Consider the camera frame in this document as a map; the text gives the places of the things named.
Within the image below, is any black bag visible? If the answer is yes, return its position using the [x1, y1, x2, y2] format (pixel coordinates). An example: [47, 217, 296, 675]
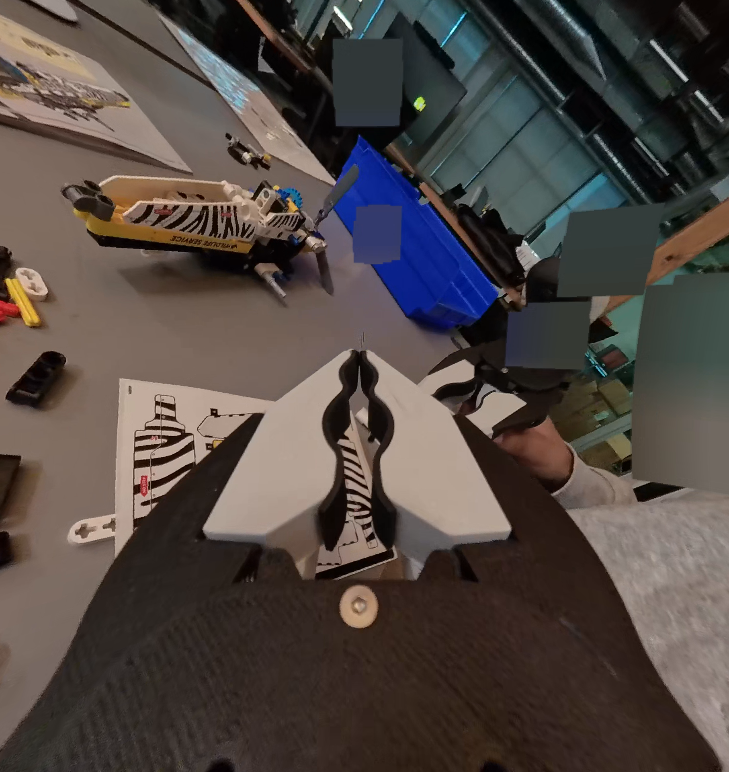
[454, 207, 527, 292]

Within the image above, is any yellow lego axle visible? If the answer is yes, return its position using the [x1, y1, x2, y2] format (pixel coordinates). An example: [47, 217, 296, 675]
[4, 277, 43, 328]

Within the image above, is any blue plastic bin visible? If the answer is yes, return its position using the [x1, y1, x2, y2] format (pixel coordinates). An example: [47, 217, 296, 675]
[331, 136, 500, 331]

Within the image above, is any lego instruction booklet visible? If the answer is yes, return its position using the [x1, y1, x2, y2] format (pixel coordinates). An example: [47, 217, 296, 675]
[0, 6, 194, 174]

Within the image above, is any wooden support post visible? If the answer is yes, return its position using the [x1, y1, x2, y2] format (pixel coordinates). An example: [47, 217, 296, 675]
[600, 186, 729, 316]

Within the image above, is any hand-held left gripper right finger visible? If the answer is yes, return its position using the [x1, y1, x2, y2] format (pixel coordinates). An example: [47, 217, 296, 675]
[363, 351, 514, 581]

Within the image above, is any zebra sticker sheet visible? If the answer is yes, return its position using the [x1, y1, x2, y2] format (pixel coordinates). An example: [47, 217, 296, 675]
[116, 379, 399, 581]

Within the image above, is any zebra striped lego helicopter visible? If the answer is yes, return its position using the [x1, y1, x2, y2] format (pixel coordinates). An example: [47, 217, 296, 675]
[60, 166, 362, 300]

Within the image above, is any small lego assembly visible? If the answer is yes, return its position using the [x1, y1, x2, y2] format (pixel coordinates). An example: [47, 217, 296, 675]
[226, 133, 274, 168]

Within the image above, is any stack of cardboard boxes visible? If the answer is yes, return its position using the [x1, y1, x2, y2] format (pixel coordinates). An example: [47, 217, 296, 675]
[548, 344, 635, 478]

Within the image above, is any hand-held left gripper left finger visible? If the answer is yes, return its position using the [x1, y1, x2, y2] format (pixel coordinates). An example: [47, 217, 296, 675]
[203, 351, 362, 580]

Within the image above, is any white thin lego liftarm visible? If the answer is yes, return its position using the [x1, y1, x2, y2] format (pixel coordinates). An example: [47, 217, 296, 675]
[67, 513, 117, 546]

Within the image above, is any person's right hand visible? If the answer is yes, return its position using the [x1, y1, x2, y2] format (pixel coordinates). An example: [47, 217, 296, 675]
[496, 425, 576, 491]

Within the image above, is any black computer monitor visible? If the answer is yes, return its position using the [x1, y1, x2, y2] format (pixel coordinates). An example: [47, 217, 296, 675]
[395, 15, 469, 147]

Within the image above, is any large printed cardboard sheet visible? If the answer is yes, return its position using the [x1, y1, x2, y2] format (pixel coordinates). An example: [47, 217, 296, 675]
[160, 12, 336, 186]

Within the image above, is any person's grey hoodie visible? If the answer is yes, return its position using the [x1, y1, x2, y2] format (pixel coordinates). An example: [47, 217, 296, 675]
[566, 489, 729, 772]

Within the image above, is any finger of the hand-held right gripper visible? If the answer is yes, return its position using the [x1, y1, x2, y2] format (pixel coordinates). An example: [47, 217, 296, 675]
[418, 361, 484, 417]
[460, 389, 527, 439]

